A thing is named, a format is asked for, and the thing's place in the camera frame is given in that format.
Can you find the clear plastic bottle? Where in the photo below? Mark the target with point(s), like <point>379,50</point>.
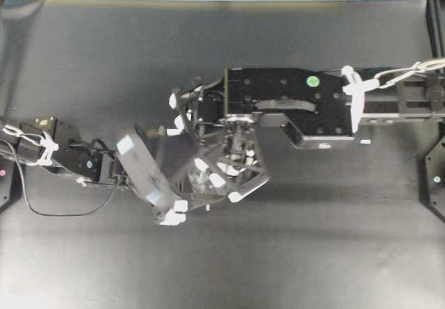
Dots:
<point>207,184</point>

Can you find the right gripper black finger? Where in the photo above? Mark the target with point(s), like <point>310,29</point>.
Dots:
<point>235,174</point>
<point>199,122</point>

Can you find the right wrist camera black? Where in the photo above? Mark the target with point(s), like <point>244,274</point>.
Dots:
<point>136,151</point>

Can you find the black frame post right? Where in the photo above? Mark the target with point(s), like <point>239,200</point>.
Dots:
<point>435,24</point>

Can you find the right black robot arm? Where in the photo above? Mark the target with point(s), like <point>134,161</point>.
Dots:
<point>314,109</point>

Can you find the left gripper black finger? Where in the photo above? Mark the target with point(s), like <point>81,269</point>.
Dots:
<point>173,155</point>
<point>176,213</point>

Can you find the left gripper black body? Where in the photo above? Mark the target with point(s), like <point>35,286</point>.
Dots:
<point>155,190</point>

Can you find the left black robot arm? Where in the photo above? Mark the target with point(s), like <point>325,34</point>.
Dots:
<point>57,147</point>

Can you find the right robot base black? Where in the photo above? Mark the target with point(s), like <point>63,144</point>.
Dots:
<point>433,180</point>

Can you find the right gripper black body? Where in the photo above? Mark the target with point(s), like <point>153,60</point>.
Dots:
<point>224,117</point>

